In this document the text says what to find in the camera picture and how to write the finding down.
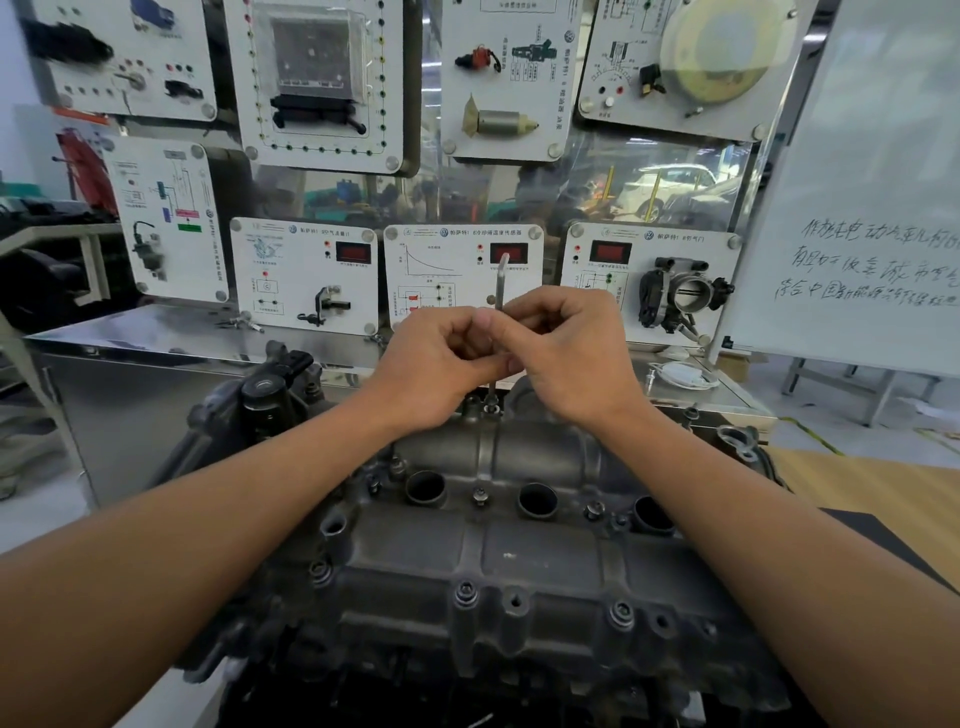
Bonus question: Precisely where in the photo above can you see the person's left forearm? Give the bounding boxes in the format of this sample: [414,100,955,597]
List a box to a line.
[0,389,421,728]

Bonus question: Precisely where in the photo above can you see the white panel green red labels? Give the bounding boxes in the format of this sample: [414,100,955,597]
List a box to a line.
[104,137,230,304]

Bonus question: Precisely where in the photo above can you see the black accelerator pedal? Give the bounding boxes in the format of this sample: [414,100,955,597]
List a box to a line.
[18,18,114,65]

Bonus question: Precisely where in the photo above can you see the grey metal engine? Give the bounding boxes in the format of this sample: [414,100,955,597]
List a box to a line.
[149,341,793,714]

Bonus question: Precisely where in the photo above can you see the red hoist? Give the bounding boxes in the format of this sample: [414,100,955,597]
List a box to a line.
[56,127,118,215]

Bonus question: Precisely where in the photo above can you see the white panel control module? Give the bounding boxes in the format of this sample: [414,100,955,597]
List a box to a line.
[223,0,405,175]

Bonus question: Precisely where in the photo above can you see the white panel brass filter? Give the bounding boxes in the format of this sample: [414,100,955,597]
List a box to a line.
[440,0,575,163]

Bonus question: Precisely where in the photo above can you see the white sensor training panel board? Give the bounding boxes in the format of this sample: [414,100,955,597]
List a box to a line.
[26,0,834,511]

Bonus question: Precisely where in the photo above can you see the white panel curve graph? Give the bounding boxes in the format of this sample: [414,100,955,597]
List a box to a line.
[383,223,545,331]

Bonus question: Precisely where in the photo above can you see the white panel yellow disc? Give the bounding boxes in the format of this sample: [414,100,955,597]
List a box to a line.
[577,0,819,142]

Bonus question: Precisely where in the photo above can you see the person's right forearm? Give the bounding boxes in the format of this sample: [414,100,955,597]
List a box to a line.
[599,404,960,728]

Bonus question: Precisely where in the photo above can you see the grey wall cabinet orange strip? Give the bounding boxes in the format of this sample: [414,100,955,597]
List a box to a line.
[14,104,118,204]

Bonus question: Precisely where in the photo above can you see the person's right hand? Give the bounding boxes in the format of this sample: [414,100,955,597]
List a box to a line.
[473,284,648,434]

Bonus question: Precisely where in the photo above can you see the black throttle body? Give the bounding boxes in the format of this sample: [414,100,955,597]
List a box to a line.
[638,257,735,335]

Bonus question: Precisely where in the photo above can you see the cardboard box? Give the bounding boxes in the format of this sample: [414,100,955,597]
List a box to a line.
[716,348,770,384]

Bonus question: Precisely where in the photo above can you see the white panel black lever sensor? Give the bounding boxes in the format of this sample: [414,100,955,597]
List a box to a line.
[230,217,380,337]

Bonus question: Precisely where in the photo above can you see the white panel throttle body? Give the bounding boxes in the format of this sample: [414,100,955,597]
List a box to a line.
[560,221,742,348]

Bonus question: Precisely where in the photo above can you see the yellow blue disc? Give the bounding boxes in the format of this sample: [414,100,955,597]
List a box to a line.
[659,0,799,105]

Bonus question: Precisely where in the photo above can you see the clear cased control module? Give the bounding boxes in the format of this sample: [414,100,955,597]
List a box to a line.
[254,3,373,136]

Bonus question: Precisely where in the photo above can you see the large whiteboard on stand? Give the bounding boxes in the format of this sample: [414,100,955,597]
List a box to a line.
[712,0,960,421]

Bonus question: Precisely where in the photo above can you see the silver hex key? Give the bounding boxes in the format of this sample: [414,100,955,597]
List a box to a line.
[483,253,513,414]

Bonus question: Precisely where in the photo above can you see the person's left hand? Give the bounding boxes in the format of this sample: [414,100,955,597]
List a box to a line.
[367,305,526,438]

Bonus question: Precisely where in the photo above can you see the black engine on trolley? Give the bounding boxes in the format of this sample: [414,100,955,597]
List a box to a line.
[0,198,140,335]

